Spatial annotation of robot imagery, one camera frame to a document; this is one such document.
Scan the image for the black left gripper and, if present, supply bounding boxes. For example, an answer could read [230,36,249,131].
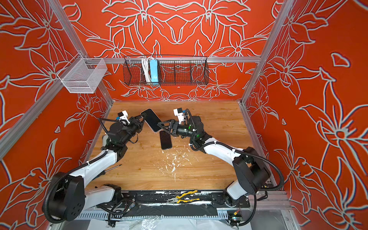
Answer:
[121,113,146,147]

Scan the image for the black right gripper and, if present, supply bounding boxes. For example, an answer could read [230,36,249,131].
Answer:
[162,119,200,139]

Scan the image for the black smartphone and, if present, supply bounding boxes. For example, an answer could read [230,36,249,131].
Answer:
[160,131,173,150]

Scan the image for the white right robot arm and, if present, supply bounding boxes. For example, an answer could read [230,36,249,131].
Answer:
[158,116,285,200]

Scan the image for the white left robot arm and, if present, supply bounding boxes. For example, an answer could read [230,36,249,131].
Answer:
[42,111,147,224]

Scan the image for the light blue flat box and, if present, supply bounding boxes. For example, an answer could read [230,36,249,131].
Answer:
[149,59,159,84]

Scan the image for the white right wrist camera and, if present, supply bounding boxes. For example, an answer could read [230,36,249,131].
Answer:
[173,108,185,125]

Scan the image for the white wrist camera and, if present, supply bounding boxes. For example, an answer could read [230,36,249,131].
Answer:
[116,110,130,125]
[173,108,185,125]

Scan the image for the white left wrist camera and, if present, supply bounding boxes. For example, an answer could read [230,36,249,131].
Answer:
[116,110,130,125]

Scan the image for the black wire wall basket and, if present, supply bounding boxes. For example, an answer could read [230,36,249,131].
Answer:
[123,55,209,86]

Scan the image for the green handled screwdriver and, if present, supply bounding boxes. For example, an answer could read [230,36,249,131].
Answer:
[104,164,122,172]

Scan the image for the white coiled cable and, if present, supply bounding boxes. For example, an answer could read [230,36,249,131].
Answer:
[141,57,151,84]

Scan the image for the yellow handled pliers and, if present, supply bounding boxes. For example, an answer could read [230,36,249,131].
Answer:
[166,190,200,204]

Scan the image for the clear plastic wall bin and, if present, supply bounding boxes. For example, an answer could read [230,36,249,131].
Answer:
[57,54,107,94]

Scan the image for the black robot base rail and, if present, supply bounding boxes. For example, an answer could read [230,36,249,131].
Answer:
[97,190,251,220]

